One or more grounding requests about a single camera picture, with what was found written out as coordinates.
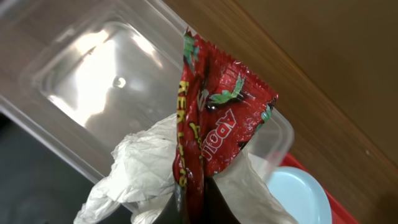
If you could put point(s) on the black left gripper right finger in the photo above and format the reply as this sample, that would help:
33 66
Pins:
215 206

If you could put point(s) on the white napkin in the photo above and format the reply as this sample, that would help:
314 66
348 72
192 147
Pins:
142 174

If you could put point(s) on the red serving tray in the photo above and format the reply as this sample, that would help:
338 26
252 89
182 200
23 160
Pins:
340 215

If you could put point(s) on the black tray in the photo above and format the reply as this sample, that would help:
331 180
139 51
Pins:
36 185

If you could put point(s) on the clear plastic bin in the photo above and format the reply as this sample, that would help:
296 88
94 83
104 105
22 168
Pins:
80 75

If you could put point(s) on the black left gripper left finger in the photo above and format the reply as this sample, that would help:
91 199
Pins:
175 211

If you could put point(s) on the light blue plate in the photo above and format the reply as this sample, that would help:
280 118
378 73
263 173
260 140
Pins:
301 195

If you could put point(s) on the red snack wrapper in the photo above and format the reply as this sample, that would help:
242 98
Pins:
220 106

